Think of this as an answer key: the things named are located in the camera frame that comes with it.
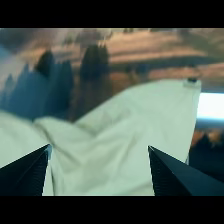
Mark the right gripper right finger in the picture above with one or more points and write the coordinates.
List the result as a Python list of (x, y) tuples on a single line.
[(180, 178)]

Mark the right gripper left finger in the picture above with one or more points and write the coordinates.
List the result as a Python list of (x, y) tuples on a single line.
[(23, 176)]

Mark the tan garment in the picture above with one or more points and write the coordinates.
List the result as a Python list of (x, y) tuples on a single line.
[(126, 146)]

